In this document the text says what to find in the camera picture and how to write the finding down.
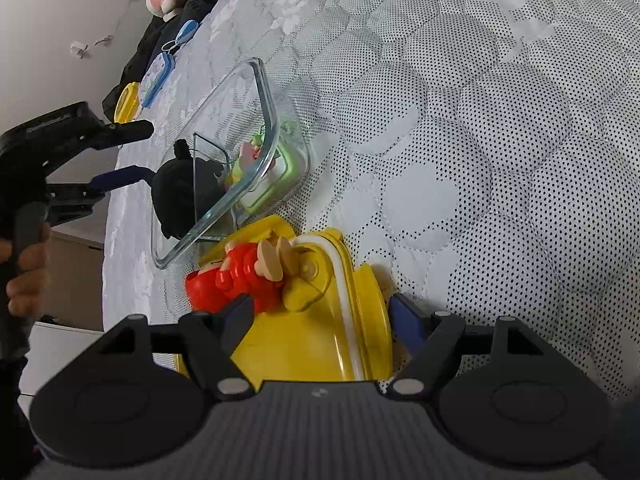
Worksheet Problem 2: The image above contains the thin wall cable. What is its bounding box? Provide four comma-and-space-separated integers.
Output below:
87, 0, 135, 51

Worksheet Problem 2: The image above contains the person's left hand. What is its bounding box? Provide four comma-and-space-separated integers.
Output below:
0, 222, 52, 318

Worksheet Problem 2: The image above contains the red toy figure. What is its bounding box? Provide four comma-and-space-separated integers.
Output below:
185, 236, 301, 313

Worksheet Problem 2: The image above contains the yellow container lid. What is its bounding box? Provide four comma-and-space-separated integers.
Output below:
175, 215, 393, 383

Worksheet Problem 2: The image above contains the black plush toy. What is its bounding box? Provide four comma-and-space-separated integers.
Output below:
151, 139, 231, 240

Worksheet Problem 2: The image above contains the green toy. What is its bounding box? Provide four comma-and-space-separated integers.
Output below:
225, 132, 307, 213

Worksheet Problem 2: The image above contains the black cloth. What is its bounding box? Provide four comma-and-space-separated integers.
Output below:
102, 0, 218, 121

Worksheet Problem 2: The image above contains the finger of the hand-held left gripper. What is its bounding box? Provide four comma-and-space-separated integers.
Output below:
82, 119, 155, 151
87, 164, 157, 195

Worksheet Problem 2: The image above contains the blue key fob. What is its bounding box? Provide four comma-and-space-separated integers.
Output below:
162, 20, 199, 53

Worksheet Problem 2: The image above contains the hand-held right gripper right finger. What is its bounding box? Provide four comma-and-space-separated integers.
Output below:
387, 294, 541, 401

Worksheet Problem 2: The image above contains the blue tin box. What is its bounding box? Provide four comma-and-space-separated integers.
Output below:
141, 52, 173, 108

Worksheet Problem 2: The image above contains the clear glass container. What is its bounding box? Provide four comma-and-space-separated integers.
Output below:
150, 57, 312, 271

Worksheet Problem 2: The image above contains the white furniture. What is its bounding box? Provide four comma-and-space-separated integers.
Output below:
17, 321, 108, 398

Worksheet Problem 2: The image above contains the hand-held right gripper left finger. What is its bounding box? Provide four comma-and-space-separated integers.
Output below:
97, 294, 256, 401

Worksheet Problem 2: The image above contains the grey quilted mattress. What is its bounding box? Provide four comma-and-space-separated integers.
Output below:
102, 0, 640, 411

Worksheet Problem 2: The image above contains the small yellow container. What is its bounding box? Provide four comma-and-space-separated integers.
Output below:
114, 81, 142, 123

